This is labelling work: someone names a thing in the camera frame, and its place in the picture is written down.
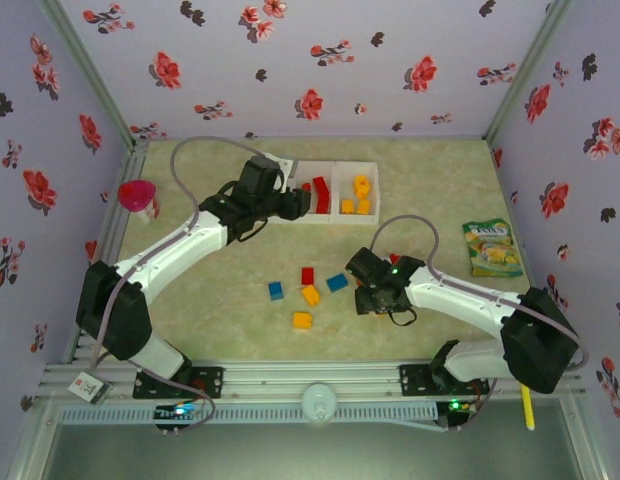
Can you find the white card with red logo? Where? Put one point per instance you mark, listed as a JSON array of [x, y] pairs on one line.
[[87, 386]]

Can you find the pink lidded paper cup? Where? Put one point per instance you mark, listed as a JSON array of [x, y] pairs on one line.
[[136, 196]]

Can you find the aluminium side rail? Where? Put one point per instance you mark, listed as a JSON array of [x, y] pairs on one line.
[[135, 160]]

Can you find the aluminium corner post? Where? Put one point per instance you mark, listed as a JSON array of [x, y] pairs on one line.
[[92, 75], [525, 75]]

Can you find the yellow pen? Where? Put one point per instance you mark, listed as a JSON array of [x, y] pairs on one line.
[[528, 410]]

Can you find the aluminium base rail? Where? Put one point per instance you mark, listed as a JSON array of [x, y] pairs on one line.
[[310, 375]]

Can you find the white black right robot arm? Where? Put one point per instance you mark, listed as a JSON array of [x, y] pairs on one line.
[[465, 300]]

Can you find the blue lego brick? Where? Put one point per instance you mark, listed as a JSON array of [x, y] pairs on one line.
[[275, 290], [336, 282]]

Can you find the green snack bag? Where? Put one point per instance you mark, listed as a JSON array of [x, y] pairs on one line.
[[492, 247]]

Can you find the white round knob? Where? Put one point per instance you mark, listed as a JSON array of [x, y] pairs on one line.
[[318, 401]]

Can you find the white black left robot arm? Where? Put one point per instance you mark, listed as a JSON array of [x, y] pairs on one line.
[[165, 252]]

